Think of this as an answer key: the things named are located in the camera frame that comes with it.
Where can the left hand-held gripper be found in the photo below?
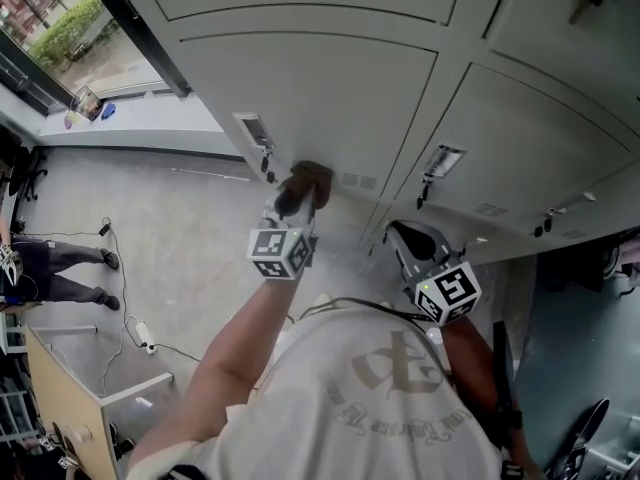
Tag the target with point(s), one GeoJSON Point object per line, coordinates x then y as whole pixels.
{"type": "Point", "coordinates": [280, 253]}

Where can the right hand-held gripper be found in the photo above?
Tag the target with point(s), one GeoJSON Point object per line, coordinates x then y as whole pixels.
{"type": "Point", "coordinates": [447, 293]}

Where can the brown knitted cloth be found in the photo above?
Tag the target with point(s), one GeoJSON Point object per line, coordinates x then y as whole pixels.
{"type": "Point", "coordinates": [312, 178]}

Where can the grey metal locker door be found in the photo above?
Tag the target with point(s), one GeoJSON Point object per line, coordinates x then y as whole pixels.
{"type": "Point", "coordinates": [325, 113]}

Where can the grey metal locker cabinet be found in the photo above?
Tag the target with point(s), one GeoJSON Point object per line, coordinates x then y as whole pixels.
{"type": "Point", "coordinates": [525, 133]}

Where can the person's left forearm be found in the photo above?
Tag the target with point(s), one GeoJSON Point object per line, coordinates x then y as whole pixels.
{"type": "Point", "coordinates": [250, 338]}

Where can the person's right forearm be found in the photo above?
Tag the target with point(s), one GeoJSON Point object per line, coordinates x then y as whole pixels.
{"type": "Point", "coordinates": [470, 363]}

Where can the person's white shoe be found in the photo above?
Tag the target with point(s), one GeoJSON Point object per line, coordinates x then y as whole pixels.
{"type": "Point", "coordinates": [324, 299]}

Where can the black waist-mounted device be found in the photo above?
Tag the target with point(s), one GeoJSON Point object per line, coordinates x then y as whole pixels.
{"type": "Point", "coordinates": [501, 363]}

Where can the black backpack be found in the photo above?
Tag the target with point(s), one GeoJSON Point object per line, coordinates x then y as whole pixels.
{"type": "Point", "coordinates": [570, 270]}

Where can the grey window sill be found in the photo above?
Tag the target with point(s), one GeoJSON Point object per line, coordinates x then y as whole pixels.
{"type": "Point", "coordinates": [150, 118]}

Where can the person's white printed t-shirt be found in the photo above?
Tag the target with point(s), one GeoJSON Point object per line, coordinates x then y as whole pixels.
{"type": "Point", "coordinates": [325, 418]}

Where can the white power strip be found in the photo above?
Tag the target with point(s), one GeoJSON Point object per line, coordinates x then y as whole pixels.
{"type": "Point", "coordinates": [145, 339]}

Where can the blue cloth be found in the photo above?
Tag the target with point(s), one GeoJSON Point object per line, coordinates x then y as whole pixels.
{"type": "Point", "coordinates": [108, 112]}

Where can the pink clothes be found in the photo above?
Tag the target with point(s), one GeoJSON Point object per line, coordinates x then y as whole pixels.
{"type": "Point", "coordinates": [631, 255]}

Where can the clear cup with brown contents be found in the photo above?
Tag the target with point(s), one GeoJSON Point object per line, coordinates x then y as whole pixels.
{"type": "Point", "coordinates": [89, 104]}

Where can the purple and yellow object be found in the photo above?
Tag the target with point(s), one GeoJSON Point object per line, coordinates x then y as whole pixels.
{"type": "Point", "coordinates": [71, 120]}

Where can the black skateboard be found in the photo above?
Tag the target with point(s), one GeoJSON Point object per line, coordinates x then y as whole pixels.
{"type": "Point", "coordinates": [592, 423]}

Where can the black office chair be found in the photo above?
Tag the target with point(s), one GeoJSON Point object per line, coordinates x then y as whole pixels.
{"type": "Point", "coordinates": [20, 168]}

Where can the green hedge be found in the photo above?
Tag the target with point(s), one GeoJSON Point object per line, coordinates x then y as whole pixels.
{"type": "Point", "coordinates": [67, 33]}

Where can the light wooden table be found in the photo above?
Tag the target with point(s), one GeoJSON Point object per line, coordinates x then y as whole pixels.
{"type": "Point", "coordinates": [65, 398]}

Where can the black window frame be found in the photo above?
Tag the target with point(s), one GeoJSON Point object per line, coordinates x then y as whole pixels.
{"type": "Point", "coordinates": [145, 33]}

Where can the grey metal frame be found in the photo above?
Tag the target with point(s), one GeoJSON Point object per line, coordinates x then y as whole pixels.
{"type": "Point", "coordinates": [620, 443]}

